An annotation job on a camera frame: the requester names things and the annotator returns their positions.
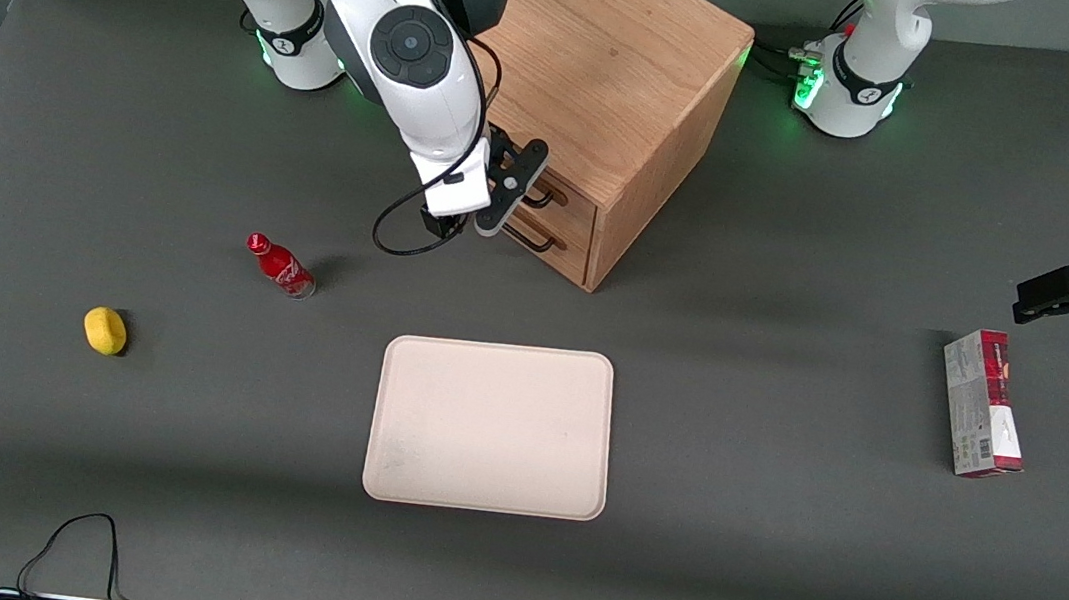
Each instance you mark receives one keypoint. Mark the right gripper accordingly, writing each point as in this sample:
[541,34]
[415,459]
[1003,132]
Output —
[436,225]

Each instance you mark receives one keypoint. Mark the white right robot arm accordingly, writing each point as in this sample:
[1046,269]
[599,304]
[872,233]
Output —
[413,45]

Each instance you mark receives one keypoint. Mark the wooden drawer cabinet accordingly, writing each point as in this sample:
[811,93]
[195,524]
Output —
[612,57]

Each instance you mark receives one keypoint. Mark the red plaid carton box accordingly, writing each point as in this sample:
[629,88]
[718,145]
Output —
[981,401]

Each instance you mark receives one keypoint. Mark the red cola bottle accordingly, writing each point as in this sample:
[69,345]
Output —
[282,267]

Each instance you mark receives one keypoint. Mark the cream plastic tray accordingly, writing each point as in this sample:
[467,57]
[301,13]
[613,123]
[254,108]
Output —
[490,426]

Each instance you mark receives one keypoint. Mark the yellow lemon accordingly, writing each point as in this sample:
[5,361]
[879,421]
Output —
[105,331]

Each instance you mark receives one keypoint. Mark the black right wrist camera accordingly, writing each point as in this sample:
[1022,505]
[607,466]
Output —
[440,225]

